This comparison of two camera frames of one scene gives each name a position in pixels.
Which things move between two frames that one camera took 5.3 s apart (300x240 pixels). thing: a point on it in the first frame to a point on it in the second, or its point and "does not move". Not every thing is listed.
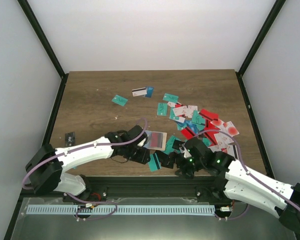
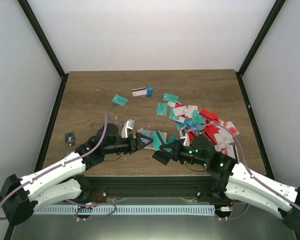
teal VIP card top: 169,97 does not move
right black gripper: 186,174 to 175,154
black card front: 70,140 does not move
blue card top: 150,91 does not move
